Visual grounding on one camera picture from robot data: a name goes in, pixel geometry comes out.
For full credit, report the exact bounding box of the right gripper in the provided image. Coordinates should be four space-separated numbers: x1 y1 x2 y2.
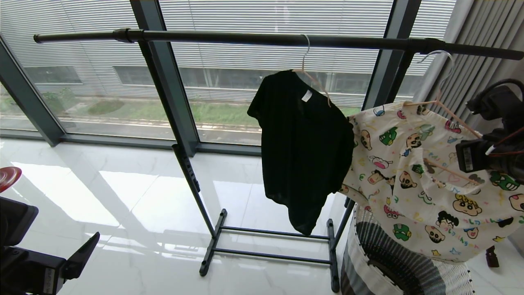
455 137 524 182

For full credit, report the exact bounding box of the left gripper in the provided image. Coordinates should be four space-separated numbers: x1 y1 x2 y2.
0 197 101 295

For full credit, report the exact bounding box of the pink clothes hanger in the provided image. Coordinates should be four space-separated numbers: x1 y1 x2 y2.
291 34 333 108
403 50 484 186

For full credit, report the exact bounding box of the cream printed garment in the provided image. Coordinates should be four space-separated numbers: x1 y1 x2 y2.
339 101 524 263

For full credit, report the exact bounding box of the black garment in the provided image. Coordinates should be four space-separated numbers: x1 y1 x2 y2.
247 70 356 236

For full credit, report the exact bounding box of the white laundry basket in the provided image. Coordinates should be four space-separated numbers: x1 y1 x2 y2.
341 203 476 295

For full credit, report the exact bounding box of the black clothes rack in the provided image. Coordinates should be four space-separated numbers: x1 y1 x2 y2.
34 28 524 293

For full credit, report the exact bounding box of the red wooden disc stand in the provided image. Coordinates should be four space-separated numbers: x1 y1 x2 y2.
0 167 23 193

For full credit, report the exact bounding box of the beige curtain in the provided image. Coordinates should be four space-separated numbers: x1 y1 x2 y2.
413 0 524 136

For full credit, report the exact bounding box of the window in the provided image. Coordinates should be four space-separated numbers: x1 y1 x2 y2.
0 0 457 157

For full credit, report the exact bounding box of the black cable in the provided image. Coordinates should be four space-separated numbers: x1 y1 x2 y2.
476 78 524 103

